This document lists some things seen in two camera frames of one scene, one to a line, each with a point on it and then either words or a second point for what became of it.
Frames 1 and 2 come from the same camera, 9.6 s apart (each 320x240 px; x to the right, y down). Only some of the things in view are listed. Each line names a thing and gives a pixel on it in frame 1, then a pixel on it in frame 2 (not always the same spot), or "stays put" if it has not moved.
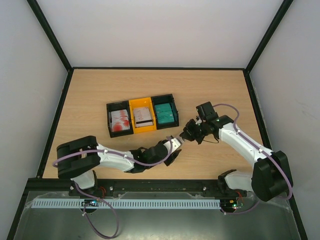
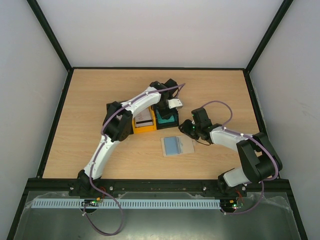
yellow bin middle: x=142 y=103 stays put
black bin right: x=165 y=111 stays put
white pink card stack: x=142 y=117 stays put
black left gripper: x=173 y=156 -> x=163 y=115
